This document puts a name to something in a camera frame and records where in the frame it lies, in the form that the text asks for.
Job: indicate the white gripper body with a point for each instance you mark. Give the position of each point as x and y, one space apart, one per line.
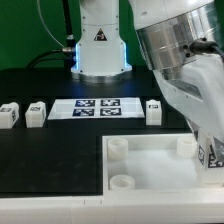
198 93

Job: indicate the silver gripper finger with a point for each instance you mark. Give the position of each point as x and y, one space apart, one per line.
219 150

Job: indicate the white square tabletop tray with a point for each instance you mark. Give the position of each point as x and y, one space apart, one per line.
147 163

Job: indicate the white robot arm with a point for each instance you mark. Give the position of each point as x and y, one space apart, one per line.
180 41

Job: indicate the white front wall fixture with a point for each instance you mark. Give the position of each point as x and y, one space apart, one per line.
204 206

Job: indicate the white marker base plate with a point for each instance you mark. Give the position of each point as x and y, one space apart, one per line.
96 108

